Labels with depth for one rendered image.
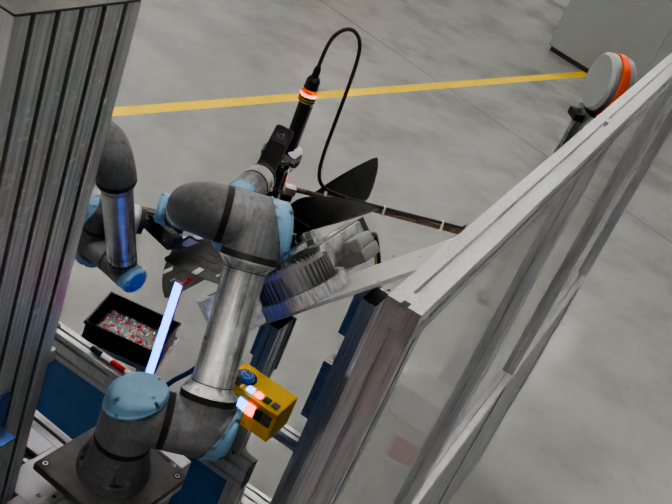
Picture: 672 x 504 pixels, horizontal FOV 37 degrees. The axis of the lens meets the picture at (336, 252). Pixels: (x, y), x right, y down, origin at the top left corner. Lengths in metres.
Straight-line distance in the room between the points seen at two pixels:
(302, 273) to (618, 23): 7.42
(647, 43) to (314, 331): 5.87
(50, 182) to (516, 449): 3.18
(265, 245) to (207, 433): 0.38
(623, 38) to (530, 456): 5.96
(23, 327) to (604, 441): 3.47
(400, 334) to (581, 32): 9.07
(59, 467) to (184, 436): 0.28
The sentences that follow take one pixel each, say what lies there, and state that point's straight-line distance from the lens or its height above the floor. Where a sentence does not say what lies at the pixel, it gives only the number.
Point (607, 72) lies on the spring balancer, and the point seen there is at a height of 1.92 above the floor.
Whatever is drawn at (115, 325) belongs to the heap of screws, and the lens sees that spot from 2.83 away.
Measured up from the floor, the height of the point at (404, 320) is 2.03.
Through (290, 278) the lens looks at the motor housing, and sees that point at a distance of 2.70.
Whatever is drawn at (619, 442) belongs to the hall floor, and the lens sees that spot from 4.91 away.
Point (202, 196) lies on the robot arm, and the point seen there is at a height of 1.61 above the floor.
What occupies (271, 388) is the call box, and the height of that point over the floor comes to 1.07.
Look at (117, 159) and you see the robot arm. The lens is 2.32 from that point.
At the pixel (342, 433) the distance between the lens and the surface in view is 1.12.
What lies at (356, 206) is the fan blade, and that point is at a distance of 2.55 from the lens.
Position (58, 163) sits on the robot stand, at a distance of 1.61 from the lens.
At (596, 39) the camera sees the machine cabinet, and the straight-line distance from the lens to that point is 9.94.
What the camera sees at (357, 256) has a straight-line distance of 2.94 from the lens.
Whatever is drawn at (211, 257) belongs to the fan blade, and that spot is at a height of 1.18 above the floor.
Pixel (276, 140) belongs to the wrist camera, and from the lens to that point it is 2.43.
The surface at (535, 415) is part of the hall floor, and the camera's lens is 4.74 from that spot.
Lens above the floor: 2.56
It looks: 30 degrees down
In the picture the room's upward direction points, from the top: 23 degrees clockwise
